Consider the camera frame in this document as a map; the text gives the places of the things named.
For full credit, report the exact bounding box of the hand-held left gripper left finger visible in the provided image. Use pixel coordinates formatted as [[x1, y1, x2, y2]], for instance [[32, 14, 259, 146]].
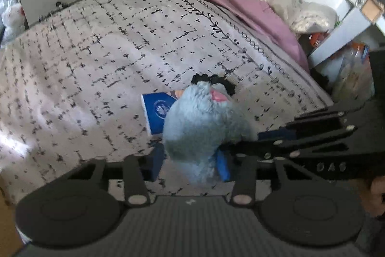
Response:
[[69, 144, 165, 207]]

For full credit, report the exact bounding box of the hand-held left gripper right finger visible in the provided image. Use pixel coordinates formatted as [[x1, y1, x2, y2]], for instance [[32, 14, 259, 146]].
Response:
[[215, 150, 305, 206]]

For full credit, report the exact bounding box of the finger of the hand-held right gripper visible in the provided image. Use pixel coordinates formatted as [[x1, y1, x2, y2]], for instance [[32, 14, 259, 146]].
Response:
[[257, 110, 359, 141], [220, 139, 347, 160]]

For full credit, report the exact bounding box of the light blue plush toy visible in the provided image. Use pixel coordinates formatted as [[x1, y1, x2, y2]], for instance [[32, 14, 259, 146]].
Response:
[[162, 73, 260, 186]]

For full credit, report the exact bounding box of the person's right hand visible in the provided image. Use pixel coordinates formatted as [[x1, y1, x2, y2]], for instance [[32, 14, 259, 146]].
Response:
[[370, 177, 385, 217]]

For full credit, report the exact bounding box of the blue tissue packet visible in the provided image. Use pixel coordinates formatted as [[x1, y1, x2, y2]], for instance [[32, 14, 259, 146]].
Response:
[[141, 90, 185, 136]]

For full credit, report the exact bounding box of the black-and-white printed blanket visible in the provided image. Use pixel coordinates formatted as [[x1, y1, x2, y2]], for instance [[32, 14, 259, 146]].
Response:
[[0, 0, 335, 206]]

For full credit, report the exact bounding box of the pink bed sheet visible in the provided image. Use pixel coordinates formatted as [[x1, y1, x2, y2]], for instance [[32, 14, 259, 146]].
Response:
[[177, 0, 311, 74]]

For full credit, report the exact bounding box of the white crumpled plastic bag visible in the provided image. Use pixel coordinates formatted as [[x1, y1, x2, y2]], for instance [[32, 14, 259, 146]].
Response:
[[267, 0, 339, 35]]

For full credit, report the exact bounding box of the white storage shelf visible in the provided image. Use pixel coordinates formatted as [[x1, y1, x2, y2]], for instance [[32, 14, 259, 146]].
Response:
[[307, 0, 385, 68]]

